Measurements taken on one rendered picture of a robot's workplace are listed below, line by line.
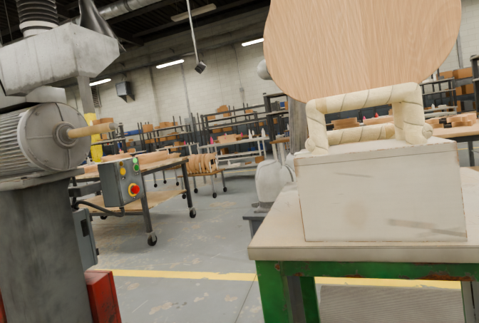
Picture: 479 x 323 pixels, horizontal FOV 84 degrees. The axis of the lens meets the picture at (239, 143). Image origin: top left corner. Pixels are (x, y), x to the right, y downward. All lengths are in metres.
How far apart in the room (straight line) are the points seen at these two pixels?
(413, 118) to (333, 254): 0.29
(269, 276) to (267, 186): 0.89
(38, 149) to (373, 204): 0.99
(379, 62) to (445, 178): 0.23
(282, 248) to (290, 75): 0.35
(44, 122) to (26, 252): 0.47
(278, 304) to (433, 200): 0.37
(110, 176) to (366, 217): 1.04
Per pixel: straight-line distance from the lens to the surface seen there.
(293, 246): 0.58
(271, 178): 1.46
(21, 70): 1.04
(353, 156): 0.54
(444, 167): 0.57
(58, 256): 1.33
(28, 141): 1.09
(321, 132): 0.54
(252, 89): 12.20
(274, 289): 0.65
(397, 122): 0.64
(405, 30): 0.60
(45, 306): 1.34
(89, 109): 11.19
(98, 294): 1.47
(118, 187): 1.28
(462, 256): 0.60
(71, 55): 0.88
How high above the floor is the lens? 1.18
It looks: 3 degrees down
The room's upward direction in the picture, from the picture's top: 9 degrees counter-clockwise
